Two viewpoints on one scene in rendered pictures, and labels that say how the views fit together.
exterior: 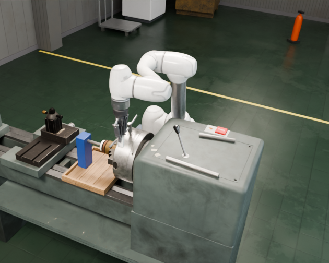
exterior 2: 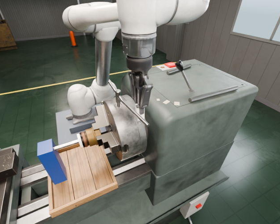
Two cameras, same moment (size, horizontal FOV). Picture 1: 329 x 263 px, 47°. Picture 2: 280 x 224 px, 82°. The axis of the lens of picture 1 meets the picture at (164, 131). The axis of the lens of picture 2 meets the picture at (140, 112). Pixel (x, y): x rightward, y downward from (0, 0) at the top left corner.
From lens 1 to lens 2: 160 cm
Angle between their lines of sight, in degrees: 39
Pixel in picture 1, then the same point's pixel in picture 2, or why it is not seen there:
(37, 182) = not seen: outside the picture
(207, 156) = (201, 82)
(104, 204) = (116, 194)
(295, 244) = not seen: hidden behind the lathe
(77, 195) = (79, 214)
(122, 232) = (132, 199)
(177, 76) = (112, 30)
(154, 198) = (183, 148)
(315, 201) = not seen: hidden behind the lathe
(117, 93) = (152, 16)
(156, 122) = (86, 97)
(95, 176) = (87, 178)
